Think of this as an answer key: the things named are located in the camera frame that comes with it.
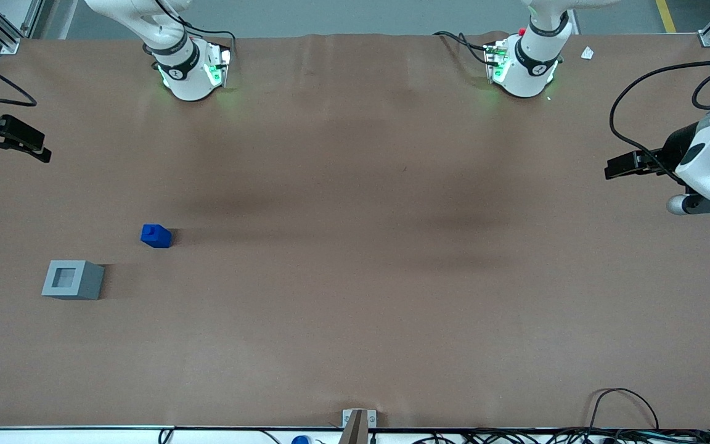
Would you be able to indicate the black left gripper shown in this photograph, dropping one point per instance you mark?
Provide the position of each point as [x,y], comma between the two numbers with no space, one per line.
[675,148]

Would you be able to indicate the blue plastic part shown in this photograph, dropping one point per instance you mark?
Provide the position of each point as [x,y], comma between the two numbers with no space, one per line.
[156,237]

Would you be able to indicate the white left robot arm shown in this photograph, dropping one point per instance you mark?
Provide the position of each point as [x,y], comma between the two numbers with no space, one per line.
[527,68]

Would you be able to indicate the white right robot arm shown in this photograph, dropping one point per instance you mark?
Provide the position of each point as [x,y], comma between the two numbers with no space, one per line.
[182,74]

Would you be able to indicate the gray square base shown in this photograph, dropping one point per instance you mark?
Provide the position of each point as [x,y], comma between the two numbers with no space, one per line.
[87,283]

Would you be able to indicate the small white paper scrap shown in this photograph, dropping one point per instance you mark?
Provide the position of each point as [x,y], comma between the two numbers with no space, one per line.
[587,53]

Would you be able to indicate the blue round cap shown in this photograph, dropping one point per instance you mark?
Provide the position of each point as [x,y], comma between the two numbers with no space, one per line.
[300,440]

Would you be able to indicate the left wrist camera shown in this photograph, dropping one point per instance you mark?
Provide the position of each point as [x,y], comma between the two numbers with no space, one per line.
[700,205]

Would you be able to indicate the metal table edge bracket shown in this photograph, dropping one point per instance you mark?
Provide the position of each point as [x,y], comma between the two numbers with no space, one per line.
[358,425]

